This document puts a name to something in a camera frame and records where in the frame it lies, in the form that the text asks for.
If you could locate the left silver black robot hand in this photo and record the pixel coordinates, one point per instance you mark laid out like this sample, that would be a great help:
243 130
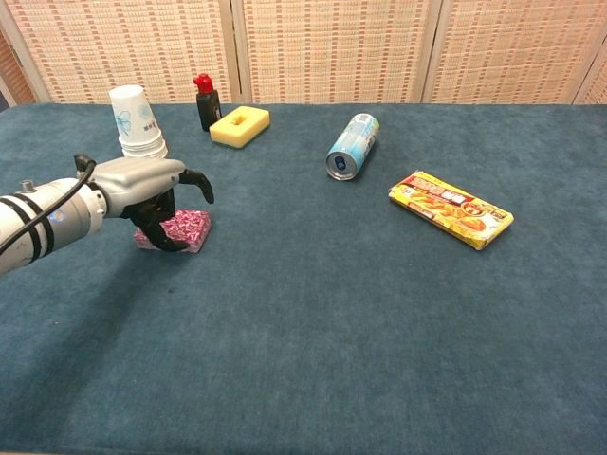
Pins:
137 177

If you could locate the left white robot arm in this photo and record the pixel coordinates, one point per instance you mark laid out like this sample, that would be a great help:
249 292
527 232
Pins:
61 223

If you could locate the white paper cup stack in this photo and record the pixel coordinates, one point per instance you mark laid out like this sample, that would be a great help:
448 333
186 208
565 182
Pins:
133 123

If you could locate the black bottle red cap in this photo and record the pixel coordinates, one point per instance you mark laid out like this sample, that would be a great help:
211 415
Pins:
208 106

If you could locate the yellow sponge block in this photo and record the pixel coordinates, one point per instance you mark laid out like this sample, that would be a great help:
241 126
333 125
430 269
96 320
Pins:
258 121

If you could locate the bamboo folding screen panel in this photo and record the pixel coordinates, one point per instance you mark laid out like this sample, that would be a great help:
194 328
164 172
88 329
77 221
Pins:
118 42
512 47
595 90
332 47

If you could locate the brown folding screen panel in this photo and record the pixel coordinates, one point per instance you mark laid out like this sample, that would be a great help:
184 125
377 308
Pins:
12 76

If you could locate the light blue drink can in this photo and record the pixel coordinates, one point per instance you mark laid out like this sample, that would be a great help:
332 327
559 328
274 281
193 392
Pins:
355 140

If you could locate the blue carpet table cover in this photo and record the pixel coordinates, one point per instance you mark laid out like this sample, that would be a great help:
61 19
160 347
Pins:
332 322

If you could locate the yellow curry sauce box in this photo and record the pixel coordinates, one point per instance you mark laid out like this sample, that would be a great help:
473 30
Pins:
450 206

